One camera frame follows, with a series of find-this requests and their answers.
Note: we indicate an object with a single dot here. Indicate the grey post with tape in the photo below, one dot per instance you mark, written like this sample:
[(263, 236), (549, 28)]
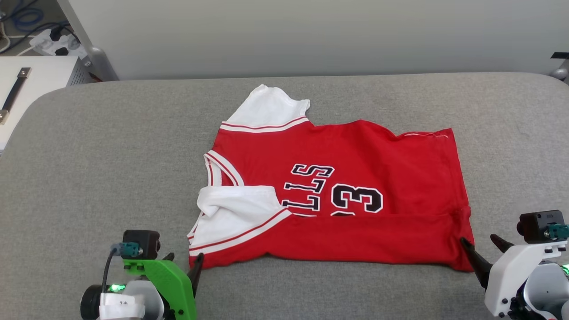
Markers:
[(561, 71)]

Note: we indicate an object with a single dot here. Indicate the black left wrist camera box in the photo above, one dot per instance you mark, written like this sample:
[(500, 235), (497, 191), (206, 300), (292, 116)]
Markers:
[(142, 242)]

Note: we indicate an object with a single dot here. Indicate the white power strip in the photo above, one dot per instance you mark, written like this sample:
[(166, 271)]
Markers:
[(46, 44)]

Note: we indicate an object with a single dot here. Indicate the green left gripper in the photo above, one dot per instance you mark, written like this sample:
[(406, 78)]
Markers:
[(171, 284)]

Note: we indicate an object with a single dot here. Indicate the white paper tag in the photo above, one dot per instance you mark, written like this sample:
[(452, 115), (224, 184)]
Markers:
[(122, 306)]

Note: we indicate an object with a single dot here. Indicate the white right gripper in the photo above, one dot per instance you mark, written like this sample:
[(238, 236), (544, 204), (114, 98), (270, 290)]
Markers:
[(504, 280)]

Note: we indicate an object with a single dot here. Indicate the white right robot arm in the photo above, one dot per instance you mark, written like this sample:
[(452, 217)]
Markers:
[(546, 289)]

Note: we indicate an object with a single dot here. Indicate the black tape strip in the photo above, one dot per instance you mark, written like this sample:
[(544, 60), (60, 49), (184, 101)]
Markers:
[(560, 55)]

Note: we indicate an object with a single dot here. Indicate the black power plug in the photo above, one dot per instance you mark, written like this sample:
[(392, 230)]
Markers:
[(56, 33)]

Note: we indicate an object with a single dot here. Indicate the red and white basketball jersey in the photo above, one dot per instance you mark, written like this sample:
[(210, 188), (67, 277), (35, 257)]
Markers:
[(355, 146)]

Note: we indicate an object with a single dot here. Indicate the grey metal frame post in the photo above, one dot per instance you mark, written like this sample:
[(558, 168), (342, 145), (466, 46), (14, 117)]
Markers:
[(86, 44)]

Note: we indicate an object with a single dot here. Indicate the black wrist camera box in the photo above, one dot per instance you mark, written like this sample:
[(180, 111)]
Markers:
[(535, 226), (142, 242)]

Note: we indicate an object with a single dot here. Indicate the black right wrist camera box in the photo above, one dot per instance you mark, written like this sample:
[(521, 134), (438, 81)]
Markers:
[(535, 226)]

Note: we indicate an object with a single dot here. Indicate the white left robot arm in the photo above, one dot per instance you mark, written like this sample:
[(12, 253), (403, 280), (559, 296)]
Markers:
[(151, 302)]

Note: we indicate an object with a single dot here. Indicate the white equipment box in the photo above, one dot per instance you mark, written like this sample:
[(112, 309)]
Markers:
[(44, 73)]

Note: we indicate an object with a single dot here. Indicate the grey fabric sofa cushion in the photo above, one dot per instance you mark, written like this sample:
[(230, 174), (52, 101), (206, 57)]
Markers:
[(111, 178)]

